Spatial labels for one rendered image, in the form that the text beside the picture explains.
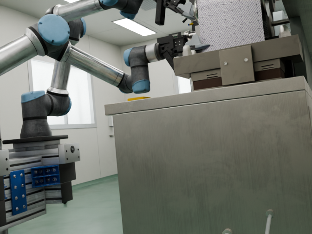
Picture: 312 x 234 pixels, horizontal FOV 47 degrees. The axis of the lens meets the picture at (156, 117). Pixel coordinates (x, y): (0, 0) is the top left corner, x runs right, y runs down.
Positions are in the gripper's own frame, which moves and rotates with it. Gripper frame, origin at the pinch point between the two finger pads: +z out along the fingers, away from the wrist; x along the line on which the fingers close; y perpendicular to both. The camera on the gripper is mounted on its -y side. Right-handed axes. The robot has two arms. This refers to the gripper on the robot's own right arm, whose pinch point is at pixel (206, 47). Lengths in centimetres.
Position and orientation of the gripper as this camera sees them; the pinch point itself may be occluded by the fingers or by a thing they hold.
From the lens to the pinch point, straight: 142.1
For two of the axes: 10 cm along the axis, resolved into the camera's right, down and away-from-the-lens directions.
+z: 9.0, -1.1, -4.2
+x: 4.3, 0.0, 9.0
